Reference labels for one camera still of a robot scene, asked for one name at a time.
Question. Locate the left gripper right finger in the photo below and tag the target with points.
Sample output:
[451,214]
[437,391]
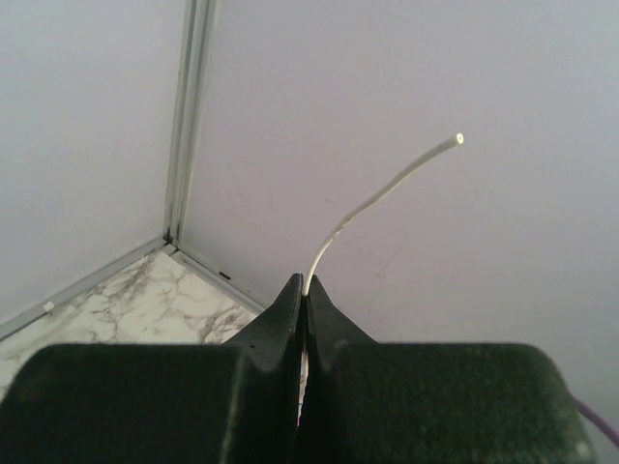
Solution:
[372,402]

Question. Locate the right aluminium corner post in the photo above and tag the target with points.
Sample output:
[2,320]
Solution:
[201,20]

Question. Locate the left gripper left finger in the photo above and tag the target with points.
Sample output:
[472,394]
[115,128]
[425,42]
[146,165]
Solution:
[235,402]

